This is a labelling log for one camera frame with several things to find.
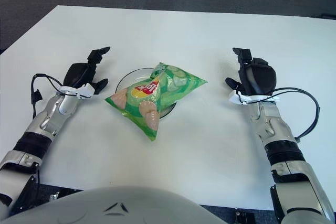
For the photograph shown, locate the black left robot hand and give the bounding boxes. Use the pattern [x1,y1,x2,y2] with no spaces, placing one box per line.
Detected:
[62,46,111,95]

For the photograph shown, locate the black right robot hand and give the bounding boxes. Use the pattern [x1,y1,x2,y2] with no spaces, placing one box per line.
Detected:
[225,47,278,98]

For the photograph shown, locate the green snack chips bag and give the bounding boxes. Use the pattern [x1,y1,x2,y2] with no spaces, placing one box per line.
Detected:
[104,61,208,142]

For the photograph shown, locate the white plate black rim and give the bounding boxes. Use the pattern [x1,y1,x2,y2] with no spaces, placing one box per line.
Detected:
[116,68,177,120]

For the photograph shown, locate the grey robot torso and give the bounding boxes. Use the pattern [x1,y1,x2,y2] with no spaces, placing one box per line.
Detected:
[0,186,229,224]

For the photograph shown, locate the black stand part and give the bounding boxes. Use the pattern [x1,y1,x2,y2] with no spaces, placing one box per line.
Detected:
[235,209,258,224]

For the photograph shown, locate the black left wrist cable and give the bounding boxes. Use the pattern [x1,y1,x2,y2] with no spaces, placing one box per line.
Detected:
[30,73,77,120]

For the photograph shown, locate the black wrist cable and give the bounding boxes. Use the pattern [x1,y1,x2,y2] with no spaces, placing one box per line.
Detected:
[236,87,321,142]
[30,73,77,120]

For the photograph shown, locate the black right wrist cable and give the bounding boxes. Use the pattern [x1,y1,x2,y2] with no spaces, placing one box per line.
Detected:
[236,87,321,142]

